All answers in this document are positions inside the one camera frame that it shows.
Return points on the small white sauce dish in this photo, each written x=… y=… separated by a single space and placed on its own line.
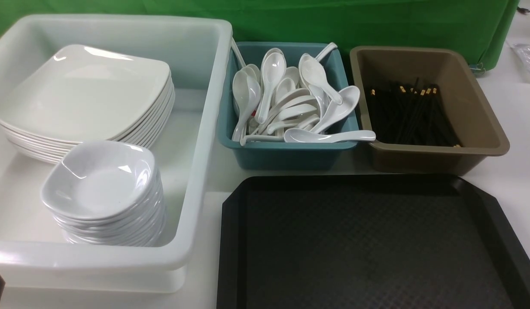
x=100 y=180

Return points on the white square rice plate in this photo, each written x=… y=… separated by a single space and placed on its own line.
x=83 y=93

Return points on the white soup spoon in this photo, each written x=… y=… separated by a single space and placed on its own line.
x=272 y=70

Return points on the white spoon across bin front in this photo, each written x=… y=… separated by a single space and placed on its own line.
x=295 y=135

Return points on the teal plastic spoon bin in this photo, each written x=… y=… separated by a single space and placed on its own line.
x=273 y=155

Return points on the white spoon left side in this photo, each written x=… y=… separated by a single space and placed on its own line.
x=247 y=94

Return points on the white spoon upper right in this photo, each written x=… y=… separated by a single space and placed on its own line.
x=313 y=73

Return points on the white spoon right leaning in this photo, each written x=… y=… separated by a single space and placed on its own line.
x=337 y=112

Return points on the pile of black chopsticks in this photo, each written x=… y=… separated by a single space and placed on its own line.
x=406 y=114

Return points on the stack of small white dishes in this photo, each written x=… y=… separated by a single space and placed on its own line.
x=141 y=228

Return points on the brown plastic chopstick bin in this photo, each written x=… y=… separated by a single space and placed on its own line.
x=466 y=105

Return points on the black serving tray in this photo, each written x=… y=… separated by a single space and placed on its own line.
x=405 y=241

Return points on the stack of white square plates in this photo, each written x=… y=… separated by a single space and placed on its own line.
x=144 y=133

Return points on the green backdrop cloth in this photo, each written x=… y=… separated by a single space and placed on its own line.
x=476 y=29

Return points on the large white plastic bin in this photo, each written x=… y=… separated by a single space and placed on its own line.
x=33 y=251

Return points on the clear plastic bag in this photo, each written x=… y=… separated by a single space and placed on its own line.
x=523 y=53

